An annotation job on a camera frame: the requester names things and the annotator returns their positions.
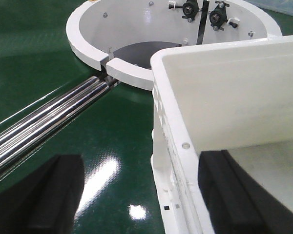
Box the black strap in ring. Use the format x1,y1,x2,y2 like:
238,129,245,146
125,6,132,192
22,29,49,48
196,0,209,45

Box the white plastic Totelife tote box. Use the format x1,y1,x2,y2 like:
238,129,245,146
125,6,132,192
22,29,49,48
151,36,293,234

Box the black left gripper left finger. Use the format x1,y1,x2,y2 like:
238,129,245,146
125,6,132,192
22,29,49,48
0,155,84,234

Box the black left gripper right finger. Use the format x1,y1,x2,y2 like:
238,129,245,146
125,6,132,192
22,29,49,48
197,150,293,234

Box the black bearing mount right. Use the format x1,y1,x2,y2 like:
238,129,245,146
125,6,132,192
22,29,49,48
209,0,238,31

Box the black bearing mount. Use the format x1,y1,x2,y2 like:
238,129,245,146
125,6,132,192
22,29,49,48
168,0,200,23
209,0,238,31

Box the chrome roller rods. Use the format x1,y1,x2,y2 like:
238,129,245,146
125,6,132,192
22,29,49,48
0,74,118,173

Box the black bearing mount left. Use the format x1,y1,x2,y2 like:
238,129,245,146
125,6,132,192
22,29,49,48
168,0,200,23

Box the white inner conveyor ring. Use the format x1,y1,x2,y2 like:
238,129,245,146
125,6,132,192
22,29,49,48
65,0,283,91

